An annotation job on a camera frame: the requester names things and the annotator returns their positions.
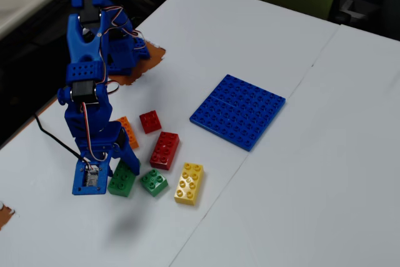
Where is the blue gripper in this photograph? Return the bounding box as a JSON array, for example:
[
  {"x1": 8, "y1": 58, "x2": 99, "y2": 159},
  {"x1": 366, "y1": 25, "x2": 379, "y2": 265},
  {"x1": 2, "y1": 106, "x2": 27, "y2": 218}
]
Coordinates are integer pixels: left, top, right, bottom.
[{"x1": 74, "y1": 119, "x2": 141, "y2": 178}]

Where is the green 2x4 block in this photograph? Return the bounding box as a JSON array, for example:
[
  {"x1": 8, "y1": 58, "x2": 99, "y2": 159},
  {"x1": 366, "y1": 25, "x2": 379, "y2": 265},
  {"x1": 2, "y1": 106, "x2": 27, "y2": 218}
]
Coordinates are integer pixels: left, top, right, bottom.
[{"x1": 107, "y1": 158, "x2": 141, "y2": 198}]

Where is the orange 2x4 block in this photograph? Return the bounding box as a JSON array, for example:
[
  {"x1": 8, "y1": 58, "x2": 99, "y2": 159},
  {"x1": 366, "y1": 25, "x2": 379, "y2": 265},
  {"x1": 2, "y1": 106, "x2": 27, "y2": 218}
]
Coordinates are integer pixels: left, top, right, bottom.
[{"x1": 115, "y1": 116, "x2": 139, "y2": 150}]

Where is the green 2x2 block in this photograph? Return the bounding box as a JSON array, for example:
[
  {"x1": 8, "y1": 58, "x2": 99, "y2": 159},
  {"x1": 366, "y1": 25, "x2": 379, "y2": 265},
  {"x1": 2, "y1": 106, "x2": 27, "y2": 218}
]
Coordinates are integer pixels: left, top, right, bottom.
[{"x1": 139, "y1": 168, "x2": 169, "y2": 198}]

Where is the red 2x4 block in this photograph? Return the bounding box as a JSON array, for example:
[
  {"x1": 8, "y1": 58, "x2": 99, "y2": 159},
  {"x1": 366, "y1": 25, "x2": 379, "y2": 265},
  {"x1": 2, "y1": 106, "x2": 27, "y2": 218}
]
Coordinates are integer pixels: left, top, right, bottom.
[{"x1": 149, "y1": 131, "x2": 181, "y2": 171}]

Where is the red 2x2 block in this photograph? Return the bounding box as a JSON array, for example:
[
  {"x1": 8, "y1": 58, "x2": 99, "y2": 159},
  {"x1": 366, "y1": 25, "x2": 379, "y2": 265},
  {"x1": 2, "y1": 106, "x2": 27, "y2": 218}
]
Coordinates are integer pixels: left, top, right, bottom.
[{"x1": 139, "y1": 110, "x2": 163, "y2": 134}]

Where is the yellow 2x4 block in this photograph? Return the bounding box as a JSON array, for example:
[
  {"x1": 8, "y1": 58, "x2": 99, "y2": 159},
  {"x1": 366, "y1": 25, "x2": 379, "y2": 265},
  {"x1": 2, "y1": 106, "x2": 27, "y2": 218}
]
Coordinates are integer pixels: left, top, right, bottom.
[{"x1": 173, "y1": 162, "x2": 205, "y2": 206}]

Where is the blue 8x8 baseplate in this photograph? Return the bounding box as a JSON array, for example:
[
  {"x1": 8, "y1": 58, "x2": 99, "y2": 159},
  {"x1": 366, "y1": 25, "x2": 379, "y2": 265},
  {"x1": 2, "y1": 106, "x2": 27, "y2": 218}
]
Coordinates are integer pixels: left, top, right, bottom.
[{"x1": 189, "y1": 74, "x2": 286, "y2": 153}]

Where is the red white servo wire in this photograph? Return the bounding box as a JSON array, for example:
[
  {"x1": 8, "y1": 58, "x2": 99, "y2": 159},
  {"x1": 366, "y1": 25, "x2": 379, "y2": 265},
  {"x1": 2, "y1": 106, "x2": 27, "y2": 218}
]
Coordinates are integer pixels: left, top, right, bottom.
[{"x1": 80, "y1": 103, "x2": 109, "y2": 171}]

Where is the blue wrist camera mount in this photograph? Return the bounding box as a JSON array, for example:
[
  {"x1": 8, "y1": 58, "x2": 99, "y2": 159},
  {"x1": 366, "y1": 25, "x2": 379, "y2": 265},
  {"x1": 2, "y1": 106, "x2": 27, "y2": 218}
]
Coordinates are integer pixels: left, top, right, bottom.
[{"x1": 72, "y1": 157, "x2": 111, "y2": 196}]

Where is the black cable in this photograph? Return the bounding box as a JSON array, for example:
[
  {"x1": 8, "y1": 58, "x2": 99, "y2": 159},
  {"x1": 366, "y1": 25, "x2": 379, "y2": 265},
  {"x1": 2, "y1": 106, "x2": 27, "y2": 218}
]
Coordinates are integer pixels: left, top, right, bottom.
[{"x1": 33, "y1": 113, "x2": 85, "y2": 160}]

